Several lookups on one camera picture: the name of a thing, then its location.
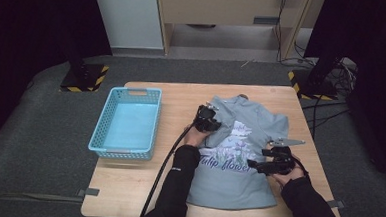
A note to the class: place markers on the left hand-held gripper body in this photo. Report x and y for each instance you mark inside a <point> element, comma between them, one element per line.
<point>205,119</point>

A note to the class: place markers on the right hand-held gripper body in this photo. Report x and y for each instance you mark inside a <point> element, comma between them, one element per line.
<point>280,159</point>

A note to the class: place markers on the grey printed T-shirt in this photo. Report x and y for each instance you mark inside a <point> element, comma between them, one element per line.
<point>233,187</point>

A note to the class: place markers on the person's left hand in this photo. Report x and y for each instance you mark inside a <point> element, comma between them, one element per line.
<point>194,138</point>

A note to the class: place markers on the person's right hand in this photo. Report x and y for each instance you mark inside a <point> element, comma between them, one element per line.
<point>292,176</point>

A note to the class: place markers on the dark round table grommet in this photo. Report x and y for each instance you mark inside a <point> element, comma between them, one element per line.
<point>243,96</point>

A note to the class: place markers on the small pale stick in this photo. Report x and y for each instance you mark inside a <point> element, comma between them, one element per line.
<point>247,63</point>

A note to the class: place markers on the blue plastic basket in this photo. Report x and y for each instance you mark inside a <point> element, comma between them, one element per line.
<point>130,125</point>

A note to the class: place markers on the black stand with striped base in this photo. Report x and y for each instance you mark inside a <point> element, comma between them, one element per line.
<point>82,77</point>
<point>315,85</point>

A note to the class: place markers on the light wooden desk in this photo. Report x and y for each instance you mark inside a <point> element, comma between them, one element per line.
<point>219,8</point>

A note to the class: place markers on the white cabinet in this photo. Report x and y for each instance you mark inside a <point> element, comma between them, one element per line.
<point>129,15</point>

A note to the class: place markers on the black curtain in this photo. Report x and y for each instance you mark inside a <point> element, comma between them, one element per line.
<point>25,29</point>
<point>377,64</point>

